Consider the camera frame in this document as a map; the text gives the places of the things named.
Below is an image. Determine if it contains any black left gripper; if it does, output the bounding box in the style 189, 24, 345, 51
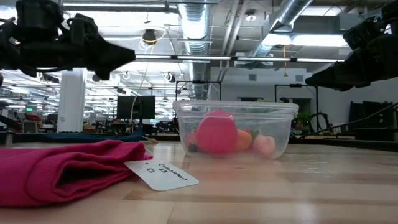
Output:
18, 40, 137, 81

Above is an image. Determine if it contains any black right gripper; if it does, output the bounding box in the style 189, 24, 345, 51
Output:
305, 32, 398, 92

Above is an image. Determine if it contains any clear plastic tupperware container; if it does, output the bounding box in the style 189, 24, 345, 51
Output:
172, 100, 300, 160

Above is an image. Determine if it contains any pink toy peach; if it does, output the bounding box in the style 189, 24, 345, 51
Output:
252, 134, 277, 157

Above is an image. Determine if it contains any orange toy fruit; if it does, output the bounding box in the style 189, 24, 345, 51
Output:
235, 129, 253, 152

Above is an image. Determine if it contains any red toy bell pepper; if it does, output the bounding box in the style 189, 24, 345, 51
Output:
195, 109, 238, 154

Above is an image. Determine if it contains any black computer monitor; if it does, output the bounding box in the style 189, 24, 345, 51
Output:
116, 95, 156, 120

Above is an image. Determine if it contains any black cabinet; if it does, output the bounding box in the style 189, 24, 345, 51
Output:
348, 100, 396, 141

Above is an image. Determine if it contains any white building pillar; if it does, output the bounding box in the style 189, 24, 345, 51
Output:
57, 68, 87, 133

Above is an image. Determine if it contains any green succulent plant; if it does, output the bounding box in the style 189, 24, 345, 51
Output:
294, 111, 312, 128

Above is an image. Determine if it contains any dark blue folded cloth napkin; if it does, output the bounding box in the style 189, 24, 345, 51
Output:
12, 130, 146, 144

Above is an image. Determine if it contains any white paper tag, short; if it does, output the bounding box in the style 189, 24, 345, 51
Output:
140, 135, 160, 144

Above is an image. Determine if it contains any horizontal light bar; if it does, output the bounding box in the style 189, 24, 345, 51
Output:
135, 53, 346, 64

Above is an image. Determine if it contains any magenta folded cloth napkin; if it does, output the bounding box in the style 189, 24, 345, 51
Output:
0, 139, 154, 208

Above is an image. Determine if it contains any white paper tag, long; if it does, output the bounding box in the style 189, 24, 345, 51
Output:
124, 159, 200, 192

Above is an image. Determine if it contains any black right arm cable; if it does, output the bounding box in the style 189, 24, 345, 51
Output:
298, 101, 398, 139

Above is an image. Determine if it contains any yellow hanging cable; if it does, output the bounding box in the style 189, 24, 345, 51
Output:
129, 27, 169, 133

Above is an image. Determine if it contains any black metal frame, tall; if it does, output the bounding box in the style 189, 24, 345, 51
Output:
274, 83, 320, 125

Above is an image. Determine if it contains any black overhead camera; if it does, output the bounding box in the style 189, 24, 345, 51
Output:
142, 28, 158, 45

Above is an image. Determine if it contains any black table edge rail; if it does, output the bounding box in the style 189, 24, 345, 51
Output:
289, 136, 398, 149

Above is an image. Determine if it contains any silver slanted ceiling duct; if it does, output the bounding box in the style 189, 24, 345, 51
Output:
248, 0, 313, 58

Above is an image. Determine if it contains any black metal frame, wide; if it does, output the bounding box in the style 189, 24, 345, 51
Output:
175, 80, 223, 101

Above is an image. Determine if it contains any silver vertical ceiling duct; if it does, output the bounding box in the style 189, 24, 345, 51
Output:
177, 0, 213, 100

